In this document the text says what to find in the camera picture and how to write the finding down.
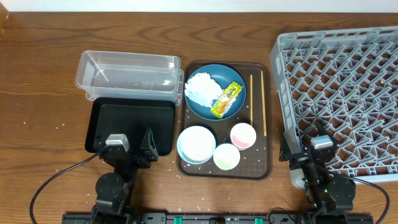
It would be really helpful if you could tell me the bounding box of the wooden chopstick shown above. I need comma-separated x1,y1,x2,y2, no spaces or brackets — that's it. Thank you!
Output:
250,74,253,126
261,70,267,136

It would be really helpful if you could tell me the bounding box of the clear plastic bin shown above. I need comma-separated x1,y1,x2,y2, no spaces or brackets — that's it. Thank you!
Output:
75,50,184,106

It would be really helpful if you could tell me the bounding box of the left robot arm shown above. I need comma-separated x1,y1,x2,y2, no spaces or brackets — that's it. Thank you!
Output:
88,128,159,223

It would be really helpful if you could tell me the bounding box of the black waste tray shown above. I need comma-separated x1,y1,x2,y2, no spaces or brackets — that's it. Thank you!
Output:
85,97,175,156

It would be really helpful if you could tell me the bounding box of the yellow green snack wrapper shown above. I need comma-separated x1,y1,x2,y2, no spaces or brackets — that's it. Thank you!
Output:
211,82,243,119

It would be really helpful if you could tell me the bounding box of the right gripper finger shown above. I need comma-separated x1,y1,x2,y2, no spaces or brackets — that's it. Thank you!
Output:
279,134,292,162
315,121,334,140

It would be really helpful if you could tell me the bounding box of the light blue bowl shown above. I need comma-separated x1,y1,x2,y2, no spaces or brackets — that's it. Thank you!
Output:
177,126,216,164

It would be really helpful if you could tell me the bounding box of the green white cup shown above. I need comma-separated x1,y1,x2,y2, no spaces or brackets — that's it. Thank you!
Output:
213,143,241,170

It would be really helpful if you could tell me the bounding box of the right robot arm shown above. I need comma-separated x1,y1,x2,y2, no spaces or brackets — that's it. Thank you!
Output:
279,124,356,223

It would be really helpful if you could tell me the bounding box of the brown serving tray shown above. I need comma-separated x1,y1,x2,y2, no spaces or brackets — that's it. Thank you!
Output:
177,61,272,180

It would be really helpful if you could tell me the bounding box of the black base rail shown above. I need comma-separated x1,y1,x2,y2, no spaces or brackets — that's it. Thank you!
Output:
61,212,374,224

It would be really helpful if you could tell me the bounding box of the grey dishwasher rack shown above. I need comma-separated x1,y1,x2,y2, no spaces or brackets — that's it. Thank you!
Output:
270,26,397,183

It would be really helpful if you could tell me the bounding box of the white tissue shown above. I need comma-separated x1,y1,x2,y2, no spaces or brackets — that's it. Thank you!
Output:
184,72,223,108

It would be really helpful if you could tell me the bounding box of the pink cup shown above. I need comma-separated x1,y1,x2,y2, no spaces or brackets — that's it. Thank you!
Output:
230,123,257,151

